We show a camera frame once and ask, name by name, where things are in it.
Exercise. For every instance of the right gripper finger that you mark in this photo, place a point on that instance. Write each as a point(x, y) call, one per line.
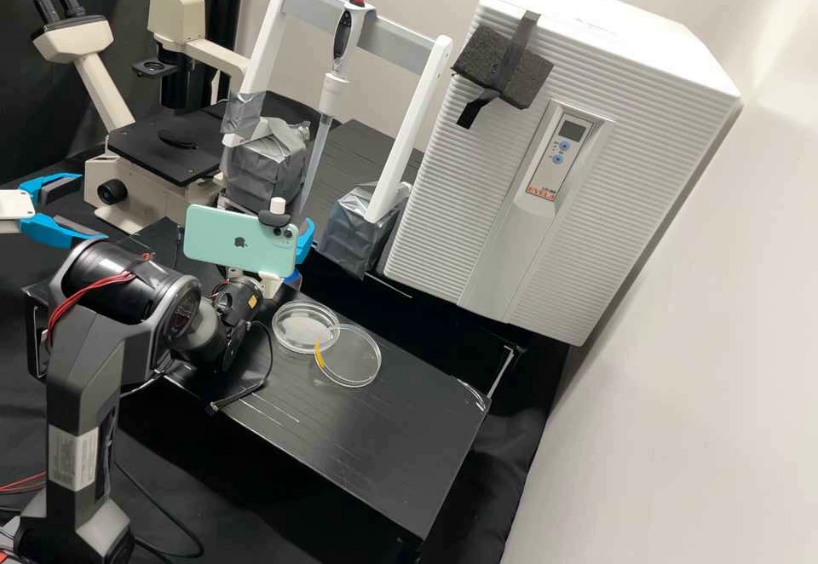
point(308, 238)

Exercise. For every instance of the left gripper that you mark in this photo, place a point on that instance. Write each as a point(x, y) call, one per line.
point(13, 209)

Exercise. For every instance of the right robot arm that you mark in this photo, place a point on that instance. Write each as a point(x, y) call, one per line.
point(83, 359)

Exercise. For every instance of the grey taped block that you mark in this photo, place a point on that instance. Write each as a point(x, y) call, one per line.
point(262, 164)
point(348, 228)

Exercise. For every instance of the petri dish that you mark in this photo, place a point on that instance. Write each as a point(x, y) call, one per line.
point(300, 327)

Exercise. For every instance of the black platform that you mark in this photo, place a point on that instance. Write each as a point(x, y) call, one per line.
point(361, 155)
point(358, 449)

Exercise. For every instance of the cream microscope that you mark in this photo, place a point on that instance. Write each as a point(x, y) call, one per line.
point(108, 110)

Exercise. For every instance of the petri dish lid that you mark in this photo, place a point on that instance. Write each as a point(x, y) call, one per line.
point(351, 359)

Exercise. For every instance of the white pipette stand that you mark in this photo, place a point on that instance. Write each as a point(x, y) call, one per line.
point(409, 149)

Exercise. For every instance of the pipette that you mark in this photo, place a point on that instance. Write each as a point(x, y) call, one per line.
point(335, 91)

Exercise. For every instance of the incubator door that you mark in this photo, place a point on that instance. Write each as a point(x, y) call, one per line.
point(486, 206)

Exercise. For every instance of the white incubator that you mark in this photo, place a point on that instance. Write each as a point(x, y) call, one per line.
point(607, 11)

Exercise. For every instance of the right wrist camera phone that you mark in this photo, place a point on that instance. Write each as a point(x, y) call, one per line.
point(236, 241)

